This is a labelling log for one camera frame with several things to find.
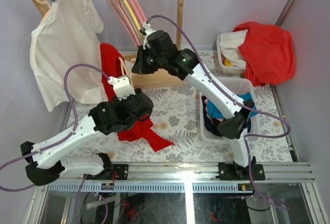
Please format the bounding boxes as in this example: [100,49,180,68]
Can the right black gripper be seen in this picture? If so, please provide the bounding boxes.
[131,45,166,75]

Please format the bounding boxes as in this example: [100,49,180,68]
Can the light wooden hanger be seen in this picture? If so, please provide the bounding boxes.
[118,57,136,80]

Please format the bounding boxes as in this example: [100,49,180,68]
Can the red t shirt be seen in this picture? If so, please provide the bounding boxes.
[100,43,174,152]

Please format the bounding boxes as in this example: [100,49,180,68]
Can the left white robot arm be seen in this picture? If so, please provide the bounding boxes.
[20,88,154,186]

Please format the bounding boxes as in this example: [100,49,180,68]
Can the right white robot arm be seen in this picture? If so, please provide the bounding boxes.
[132,28,265,180]

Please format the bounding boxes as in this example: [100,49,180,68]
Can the yellow hanger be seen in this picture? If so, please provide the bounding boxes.
[118,0,142,46]

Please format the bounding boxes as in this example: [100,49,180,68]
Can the pink hanger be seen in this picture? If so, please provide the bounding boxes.
[127,0,146,26]
[106,0,138,47]

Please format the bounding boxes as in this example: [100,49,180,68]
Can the white t shirt on hanger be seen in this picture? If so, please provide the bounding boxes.
[30,0,106,112]

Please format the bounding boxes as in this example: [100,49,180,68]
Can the floral table cloth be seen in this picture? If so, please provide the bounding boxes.
[58,49,293,163]

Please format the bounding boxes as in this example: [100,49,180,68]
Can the white garment in rear basket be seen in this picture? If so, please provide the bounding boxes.
[219,29,248,68]

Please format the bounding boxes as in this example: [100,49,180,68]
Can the white laundry basket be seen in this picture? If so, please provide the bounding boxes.
[199,77,261,144]

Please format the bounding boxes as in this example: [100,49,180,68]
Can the rear white basket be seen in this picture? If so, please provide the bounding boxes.
[217,34,245,75]

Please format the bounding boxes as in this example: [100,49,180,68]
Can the dark navy garment in basket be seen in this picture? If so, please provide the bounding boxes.
[201,94,252,137]

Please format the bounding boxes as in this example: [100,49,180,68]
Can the red garment on rear basket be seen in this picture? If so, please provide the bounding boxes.
[233,22,296,87]

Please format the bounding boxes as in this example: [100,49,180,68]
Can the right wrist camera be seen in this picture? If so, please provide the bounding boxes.
[140,22,156,49]

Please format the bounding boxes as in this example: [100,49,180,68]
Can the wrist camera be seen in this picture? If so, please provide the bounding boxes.
[140,22,156,49]
[108,75,135,100]

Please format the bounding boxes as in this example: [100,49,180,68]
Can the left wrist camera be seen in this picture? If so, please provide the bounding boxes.
[108,75,135,100]

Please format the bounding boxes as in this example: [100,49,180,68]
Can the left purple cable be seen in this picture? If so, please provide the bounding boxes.
[0,63,110,193]

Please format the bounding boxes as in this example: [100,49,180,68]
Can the aluminium rail frame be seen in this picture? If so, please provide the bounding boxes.
[25,162,328,223]

